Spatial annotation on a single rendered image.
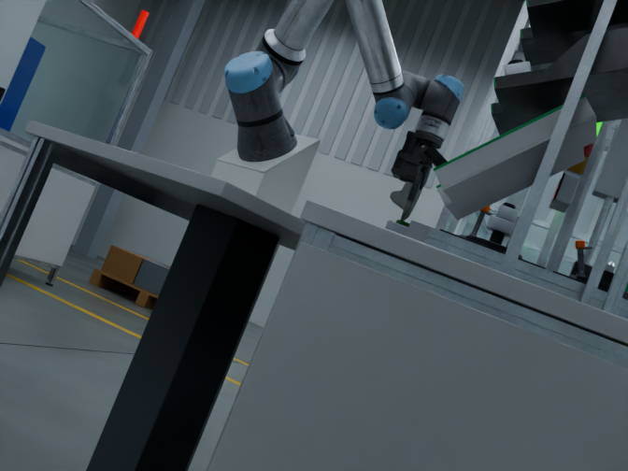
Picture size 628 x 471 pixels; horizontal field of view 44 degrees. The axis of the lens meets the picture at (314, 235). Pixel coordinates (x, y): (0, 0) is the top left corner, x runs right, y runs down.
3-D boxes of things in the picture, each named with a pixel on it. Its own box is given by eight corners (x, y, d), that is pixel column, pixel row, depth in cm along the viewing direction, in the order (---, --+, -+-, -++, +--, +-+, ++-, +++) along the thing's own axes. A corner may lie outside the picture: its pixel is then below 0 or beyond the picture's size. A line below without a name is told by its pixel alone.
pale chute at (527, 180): (445, 206, 150) (435, 186, 151) (456, 221, 162) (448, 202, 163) (583, 139, 143) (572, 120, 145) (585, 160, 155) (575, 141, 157)
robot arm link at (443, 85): (433, 78, 193) (464, 90, 192) (416, 119, 192) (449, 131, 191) (435, 68, 185) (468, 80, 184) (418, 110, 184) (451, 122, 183)
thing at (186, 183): (24, 131, 178) (30, 120, 179) (269, 241, 247) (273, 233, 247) (219, 196, 133) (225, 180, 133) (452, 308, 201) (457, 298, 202)
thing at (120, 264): (88, 282, 727) (105, 242, 730) (133, 292, 802) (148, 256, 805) (192, 330, 685) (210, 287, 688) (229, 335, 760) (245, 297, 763)
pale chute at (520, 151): (442, 190, 135) (433, 168, 137) (456, 207, 147) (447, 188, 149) (596, 116, 129) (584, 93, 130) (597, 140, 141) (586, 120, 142)
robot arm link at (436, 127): (449, 131, 191) (449, 121, 183) (443, 148, 190) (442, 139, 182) (421, 121, 192) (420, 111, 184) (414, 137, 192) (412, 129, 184)
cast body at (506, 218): (486, 226, 178) (496, 198, 179) (485, 229, 182) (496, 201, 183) (520, 238, 176) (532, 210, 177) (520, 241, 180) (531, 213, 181)
